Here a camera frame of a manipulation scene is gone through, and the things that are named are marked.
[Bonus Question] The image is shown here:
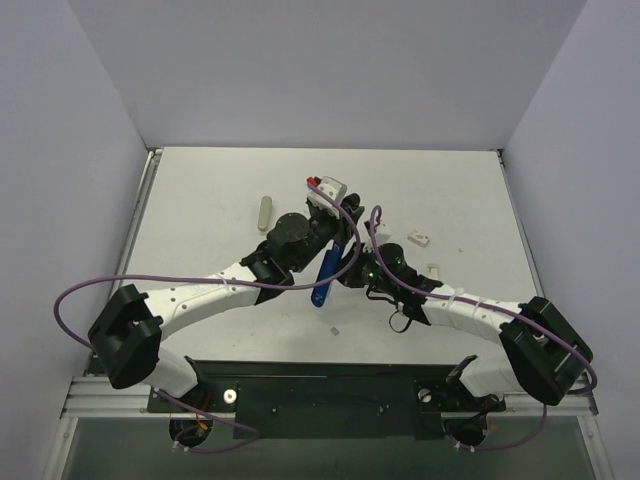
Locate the blue stapler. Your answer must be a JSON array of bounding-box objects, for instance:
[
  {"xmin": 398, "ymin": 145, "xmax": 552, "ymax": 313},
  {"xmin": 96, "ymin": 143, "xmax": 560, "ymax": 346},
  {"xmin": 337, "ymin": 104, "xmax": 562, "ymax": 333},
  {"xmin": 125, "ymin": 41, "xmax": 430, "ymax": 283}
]
[{"xmin": 310, "ymin": 242, "xmax": 345, "ymax": 308}]

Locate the staple box tray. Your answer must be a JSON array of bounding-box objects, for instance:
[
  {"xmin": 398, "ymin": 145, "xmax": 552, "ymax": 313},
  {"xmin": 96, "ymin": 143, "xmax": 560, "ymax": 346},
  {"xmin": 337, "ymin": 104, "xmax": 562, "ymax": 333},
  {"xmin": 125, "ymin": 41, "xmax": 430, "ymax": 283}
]
[{"xmin": 426, "ymin": 264, "xmax": 440, "ymax": 280}]

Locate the beige stapler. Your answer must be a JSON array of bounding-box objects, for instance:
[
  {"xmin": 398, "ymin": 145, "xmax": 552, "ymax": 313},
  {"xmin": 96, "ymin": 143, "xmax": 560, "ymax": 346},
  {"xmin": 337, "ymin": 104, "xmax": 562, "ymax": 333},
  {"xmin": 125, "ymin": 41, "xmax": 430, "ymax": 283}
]
[{"xmin": 257, "ymin": 196, "xmax": 273, "ymax": 232}]

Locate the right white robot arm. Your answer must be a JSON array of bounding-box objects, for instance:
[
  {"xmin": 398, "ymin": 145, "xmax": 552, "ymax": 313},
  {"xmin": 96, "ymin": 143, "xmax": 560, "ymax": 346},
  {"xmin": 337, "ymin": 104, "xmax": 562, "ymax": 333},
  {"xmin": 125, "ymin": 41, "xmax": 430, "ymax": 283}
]
[{"xmin": 339, "ymin": 243, "xmax": 593, "ymax": 409}]

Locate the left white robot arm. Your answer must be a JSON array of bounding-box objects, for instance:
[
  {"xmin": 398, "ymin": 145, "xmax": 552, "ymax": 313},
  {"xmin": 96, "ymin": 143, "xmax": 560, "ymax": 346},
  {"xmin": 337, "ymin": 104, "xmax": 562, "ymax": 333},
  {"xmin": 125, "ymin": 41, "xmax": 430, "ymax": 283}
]
[{"xmin": 88, "ymin": 192, "xmax": 364, "ymax": 412}]

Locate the staple box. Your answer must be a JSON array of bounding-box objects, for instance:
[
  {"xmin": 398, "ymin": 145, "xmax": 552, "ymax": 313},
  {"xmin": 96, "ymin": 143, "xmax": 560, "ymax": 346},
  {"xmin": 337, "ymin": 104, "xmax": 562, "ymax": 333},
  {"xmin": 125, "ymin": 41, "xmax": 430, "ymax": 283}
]
[{"xmin": 407, "ymin": 229, "xmax": 430, "ymax": 248}]

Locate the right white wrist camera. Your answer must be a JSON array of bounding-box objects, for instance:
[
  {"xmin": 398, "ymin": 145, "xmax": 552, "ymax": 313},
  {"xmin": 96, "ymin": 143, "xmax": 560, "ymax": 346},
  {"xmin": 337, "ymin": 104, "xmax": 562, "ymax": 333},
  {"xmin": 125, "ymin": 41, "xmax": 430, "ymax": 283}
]
[{"xmin": 362, "ymin": 220, "xmax": 391, "ymax": 253}]

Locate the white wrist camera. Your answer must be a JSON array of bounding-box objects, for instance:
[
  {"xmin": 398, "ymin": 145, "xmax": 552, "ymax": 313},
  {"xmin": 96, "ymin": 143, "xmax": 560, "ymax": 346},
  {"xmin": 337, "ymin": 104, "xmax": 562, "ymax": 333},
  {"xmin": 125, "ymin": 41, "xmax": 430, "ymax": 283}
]
[
  {"xmin": 307, "ymin": 176, "xmax": 348, "ymax": 218},
  {"xmin": 362, "ymin": 220, "xmax": 391, "ymax": 253}
]

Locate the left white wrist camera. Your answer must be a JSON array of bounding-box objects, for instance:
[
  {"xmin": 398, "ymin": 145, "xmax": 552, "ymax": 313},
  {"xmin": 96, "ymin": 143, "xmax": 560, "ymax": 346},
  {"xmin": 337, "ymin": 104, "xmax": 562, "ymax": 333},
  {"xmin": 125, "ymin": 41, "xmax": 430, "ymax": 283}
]
[{"xmin": 307, "ymin": 176, "xmax": 348, "ymax": 218}]

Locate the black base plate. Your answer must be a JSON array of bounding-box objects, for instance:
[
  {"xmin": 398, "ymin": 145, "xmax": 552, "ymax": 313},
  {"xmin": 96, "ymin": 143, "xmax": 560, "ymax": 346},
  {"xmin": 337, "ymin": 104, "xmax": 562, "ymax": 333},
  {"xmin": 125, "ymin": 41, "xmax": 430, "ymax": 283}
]
[{"xmin": 147, "ymin": 359, "xmax": 506, "ymax": 442}]

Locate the aluminium rail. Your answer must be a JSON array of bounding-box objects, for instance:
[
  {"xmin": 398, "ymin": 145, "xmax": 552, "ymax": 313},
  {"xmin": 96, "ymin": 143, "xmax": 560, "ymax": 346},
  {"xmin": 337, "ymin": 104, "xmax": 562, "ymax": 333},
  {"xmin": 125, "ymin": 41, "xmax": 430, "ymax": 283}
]
[{"xmin": 61, "ymin": 377, "xmax": 169, "ymax": 419}]

